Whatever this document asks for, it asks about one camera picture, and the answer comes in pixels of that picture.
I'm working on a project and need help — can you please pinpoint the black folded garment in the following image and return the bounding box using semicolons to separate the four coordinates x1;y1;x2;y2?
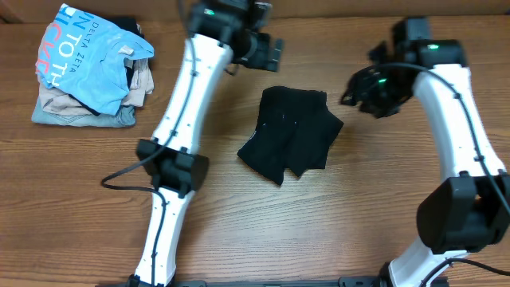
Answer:
107;16;144;38

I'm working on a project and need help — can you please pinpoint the black t-shirt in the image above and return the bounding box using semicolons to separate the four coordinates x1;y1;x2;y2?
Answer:
237;86;343;186

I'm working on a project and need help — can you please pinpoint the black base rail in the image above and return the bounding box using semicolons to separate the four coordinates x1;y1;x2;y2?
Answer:
95;274;383;287

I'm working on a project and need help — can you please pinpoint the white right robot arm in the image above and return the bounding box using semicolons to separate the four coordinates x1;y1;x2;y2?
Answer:
339;17;509;287

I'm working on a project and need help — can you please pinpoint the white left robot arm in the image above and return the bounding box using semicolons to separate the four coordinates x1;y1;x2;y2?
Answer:
127;0;283;286

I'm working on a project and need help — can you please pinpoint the grey-blue folded garment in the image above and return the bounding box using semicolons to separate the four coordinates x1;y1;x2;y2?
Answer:
31;95;136;128

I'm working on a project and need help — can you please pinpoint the light blue printed t-shirt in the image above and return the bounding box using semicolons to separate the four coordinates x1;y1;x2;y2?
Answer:
35;4;155;116

